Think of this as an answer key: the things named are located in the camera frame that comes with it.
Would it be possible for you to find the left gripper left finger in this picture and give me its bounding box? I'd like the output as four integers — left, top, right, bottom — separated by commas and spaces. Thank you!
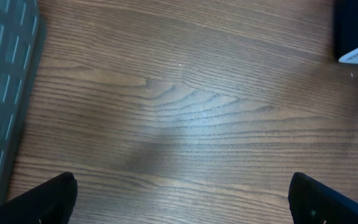
0, 172, 78, 224

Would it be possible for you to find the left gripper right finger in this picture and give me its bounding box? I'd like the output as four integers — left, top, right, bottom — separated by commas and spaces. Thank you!
288, 172, 358, 224

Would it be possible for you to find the grey plastic mesh basket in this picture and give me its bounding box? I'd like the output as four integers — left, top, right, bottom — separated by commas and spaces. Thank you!
0, 0, 46, 205

